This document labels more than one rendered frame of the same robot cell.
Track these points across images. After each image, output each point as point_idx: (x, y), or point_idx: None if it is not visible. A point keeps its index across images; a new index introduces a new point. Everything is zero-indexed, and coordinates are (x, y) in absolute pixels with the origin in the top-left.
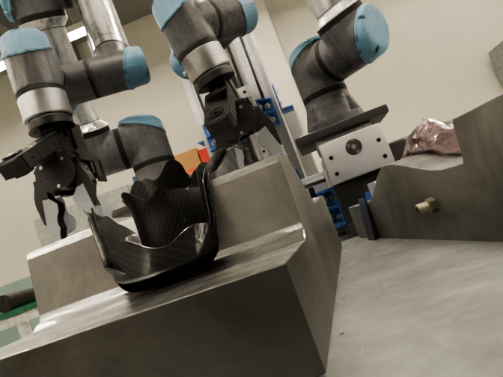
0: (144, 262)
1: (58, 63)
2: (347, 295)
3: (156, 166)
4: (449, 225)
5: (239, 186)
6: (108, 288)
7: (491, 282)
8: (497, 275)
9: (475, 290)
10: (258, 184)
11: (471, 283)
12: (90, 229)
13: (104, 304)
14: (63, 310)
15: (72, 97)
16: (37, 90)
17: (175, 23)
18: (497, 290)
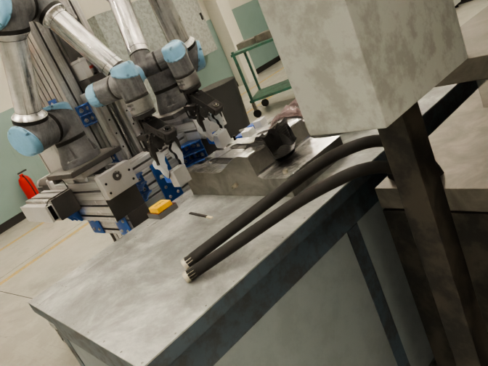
0: (287, 149)
1: (28, 64)
2: None
3: (83, 139)
4: (310, 136)
5: (295, 128)
6: (272, 161)
7: (346, 139)
8: (345, 139)
9: (346, 141)
10: (299, 126)
11: (343, 141)
12: (263, 145)
13: (276, 165)
14: (263, 171)
15: None
16: (147, 95)
17: (184, 60)
18: (351, 139)
